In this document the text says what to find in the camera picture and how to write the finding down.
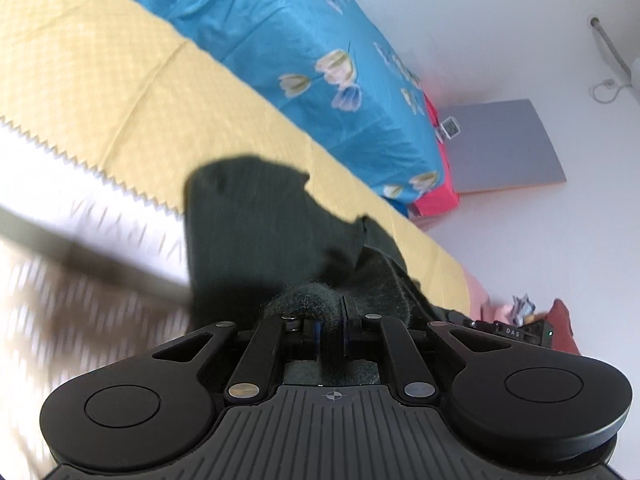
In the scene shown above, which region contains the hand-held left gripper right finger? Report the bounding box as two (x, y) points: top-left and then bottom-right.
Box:
(339, 297), (577, 405)

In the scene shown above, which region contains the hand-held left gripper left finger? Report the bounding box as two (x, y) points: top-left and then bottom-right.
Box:
(151, 314), (324, 405)

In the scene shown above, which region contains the dark green knit sweater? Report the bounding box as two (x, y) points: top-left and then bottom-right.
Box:
(183, 156), (442, 392)

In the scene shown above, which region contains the crumpled paper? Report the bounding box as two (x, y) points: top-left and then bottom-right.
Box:
(510, 294), (537, 326)

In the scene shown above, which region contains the pink cloth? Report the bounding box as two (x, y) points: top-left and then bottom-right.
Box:
(467, 277), (518, 322)

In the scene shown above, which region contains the red cushion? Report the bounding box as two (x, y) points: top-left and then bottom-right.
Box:
(542, 298), (581, 357)

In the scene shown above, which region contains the grey board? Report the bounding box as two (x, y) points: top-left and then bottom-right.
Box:
(434, 98), (568, 195)

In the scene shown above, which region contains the small white device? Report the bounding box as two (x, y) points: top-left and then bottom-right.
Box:
(435, 117), (461, 143)

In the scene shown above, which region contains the blue floral quilt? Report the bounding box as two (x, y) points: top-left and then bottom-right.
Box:
(114, 0), (447, 207)

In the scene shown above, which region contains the yellow and white patterned blanket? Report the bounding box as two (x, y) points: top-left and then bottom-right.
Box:
(0, 0), (474, 480)

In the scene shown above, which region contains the white cable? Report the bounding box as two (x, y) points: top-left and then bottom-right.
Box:
(589, 16), (637, 107)

